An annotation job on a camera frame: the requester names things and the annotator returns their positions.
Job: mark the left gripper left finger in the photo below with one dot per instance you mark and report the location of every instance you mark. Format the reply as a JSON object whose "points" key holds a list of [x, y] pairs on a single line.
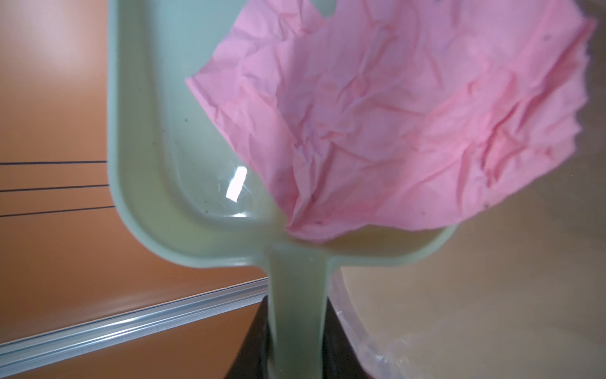
{"points": [[251, 361]]}

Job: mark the large pink paper scrap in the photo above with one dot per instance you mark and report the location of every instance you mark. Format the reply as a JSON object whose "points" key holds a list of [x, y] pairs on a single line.
{"points": [[413, 115]]}

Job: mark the clear plastic bin liner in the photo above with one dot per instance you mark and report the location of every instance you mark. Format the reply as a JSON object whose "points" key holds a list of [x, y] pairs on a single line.
{"points": [[378, 362]]}

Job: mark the green plastic dustpan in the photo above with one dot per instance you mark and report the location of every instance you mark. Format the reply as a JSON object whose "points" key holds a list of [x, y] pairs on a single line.
{"points": [[183, 193]]}

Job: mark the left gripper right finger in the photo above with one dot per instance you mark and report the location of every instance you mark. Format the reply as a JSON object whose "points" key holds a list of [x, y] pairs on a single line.
{"points": [[339, 358]]}

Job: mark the cream plastic trash bin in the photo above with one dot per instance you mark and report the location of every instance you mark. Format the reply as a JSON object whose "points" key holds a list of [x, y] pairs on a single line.
{"points": [[518, 291]]}

